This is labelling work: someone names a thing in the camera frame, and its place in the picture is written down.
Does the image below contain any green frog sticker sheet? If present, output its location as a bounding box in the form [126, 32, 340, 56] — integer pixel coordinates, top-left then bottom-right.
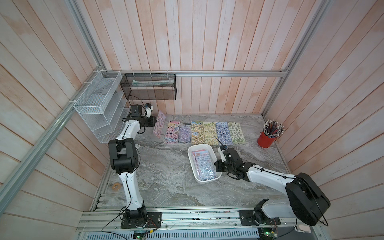
[228, 122, 246, 144]

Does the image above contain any blue penguin sticker sheet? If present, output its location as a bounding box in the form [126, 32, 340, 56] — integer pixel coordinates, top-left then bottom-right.
[216, 122, 233, 146]

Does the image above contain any pale pink sticker sheet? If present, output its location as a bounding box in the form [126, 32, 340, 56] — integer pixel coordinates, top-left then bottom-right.
[153, 111, 166, 139]

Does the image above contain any white plastic storage box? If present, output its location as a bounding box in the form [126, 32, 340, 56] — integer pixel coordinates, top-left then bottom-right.
[188, 144, 222, 184]

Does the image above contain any pink cartoon sticker sheet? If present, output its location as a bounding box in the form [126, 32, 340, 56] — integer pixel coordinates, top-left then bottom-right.
[165, 121, 181, 144]

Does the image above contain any panda sticker sheet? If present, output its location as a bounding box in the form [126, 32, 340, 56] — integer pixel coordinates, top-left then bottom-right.
[191, 121, 205, 145]

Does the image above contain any puffy gem sticker sheet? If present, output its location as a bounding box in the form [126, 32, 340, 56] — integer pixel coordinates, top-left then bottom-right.
[178, 123, 192, 144]

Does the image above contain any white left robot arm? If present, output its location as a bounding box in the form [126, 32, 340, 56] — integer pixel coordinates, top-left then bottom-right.
[108, 104, 157, 226]

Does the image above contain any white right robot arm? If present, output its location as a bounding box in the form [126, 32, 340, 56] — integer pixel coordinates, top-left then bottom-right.
[215, 145, 331, 226]

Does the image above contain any red metal pencil bucket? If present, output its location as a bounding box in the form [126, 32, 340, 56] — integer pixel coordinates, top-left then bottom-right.
[257, 132, 276, 148]

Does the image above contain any bundle of coloured pencils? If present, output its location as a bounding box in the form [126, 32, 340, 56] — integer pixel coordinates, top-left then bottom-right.
[263, 120, 285, 139]

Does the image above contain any brown tape roll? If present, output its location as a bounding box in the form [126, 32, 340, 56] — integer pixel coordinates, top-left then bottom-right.
[112, 183, 122, 192]

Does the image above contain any black wire mesh basket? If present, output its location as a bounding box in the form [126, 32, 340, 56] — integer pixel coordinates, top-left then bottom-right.
[120, 73, 177, 101]

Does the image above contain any white wire mesh shelf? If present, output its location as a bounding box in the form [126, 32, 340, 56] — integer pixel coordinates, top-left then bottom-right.
[74, 71, 128, 144]

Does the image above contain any aluminium mounting rail base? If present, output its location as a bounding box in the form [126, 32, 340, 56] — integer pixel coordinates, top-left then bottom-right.
[76, 206, 325, 233]

